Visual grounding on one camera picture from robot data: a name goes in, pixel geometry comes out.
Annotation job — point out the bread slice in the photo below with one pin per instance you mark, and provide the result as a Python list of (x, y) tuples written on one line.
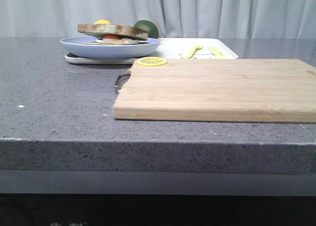
[(101, 30), (91, 43)]

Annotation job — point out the fried egg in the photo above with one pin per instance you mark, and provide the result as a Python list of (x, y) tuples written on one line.
[(113, 37)]

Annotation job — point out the light blue plate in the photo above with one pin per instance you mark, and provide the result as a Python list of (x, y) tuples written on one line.
[(75, 46)]

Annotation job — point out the white serving tray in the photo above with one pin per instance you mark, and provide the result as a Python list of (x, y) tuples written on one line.
[(169, 48)]

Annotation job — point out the lemon slice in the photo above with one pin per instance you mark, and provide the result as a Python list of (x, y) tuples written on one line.
[(151, 61)]

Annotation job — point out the yellow plastic spoon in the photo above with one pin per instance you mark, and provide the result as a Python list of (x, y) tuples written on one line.
[(191, 51)]

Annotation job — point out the yellow plastic knife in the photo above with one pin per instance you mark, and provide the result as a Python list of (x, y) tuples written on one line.
[(216, 52)]

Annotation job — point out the green lime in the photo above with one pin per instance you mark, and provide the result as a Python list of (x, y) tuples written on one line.
[(149, 27)]

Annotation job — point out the wooden cutting board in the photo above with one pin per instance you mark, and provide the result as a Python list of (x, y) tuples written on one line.
[(232, 90)]

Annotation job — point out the left yellow lemon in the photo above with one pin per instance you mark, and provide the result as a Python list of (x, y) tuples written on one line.
[(102, 21)]

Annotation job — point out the white curtain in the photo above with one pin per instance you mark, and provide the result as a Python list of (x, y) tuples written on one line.
[(240, 19)]

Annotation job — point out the metal cutting board handle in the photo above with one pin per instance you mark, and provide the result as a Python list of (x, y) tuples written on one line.
[(121, 80)]

